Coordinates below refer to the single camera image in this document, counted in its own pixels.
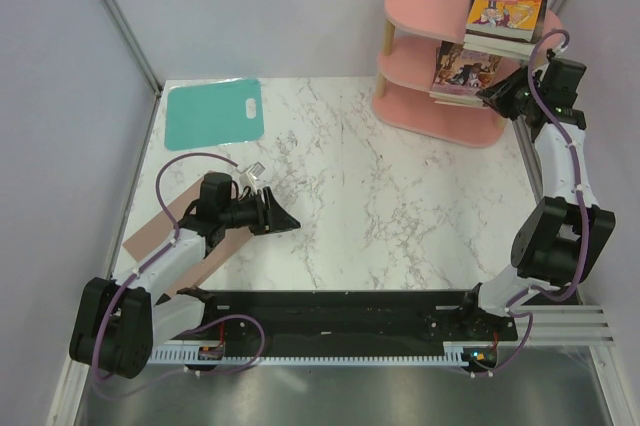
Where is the teal plastic file folder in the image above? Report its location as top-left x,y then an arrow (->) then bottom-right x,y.
164,79 -> 265,152

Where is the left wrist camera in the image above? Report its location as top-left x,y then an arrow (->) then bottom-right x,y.
238,162 -> 265,194

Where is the Nineteen Eighty-Four book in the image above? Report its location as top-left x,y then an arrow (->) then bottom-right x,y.
464,42 -> 534,61

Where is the white slotted cable duct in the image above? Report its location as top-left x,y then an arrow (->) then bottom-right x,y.
148,341 -> 496,367

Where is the dark orange Edward Bulane book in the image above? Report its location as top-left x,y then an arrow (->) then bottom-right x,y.
432,41 -> 484,108

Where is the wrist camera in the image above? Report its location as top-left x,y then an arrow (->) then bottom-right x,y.
546,41 -> 569,61
238,162 -> 265,194

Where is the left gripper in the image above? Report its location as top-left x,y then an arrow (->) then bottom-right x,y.
220,187 -> 300,236

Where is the brown cardboard file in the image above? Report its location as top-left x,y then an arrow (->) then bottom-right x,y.
123,179 -> 252,296

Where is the pink three-tier shelf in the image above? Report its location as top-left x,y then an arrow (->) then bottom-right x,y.
370,0 -> 564,148

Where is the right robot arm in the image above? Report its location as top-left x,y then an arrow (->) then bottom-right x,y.
457,54 -> 616,340

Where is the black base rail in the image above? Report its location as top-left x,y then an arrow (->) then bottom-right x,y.
181,290 -> 518,356

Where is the purple illustrated children's book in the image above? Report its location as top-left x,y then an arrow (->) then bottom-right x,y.
429,41 -> 505,101

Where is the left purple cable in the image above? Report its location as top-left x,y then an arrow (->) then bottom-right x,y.
89,151 -> 274,400

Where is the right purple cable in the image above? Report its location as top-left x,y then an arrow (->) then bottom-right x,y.
467,29 -> 594,377

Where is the purple cable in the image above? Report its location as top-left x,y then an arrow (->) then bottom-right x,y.
467,29 -> 594,377
89,151 -> 274,400

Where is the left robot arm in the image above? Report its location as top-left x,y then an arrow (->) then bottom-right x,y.
69,172 -> 301,379

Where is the Roald Dahl Charlie book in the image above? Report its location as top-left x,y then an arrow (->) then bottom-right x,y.
464,0 -> 551,43

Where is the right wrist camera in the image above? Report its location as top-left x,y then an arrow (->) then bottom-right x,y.
546,41 -> 569,61

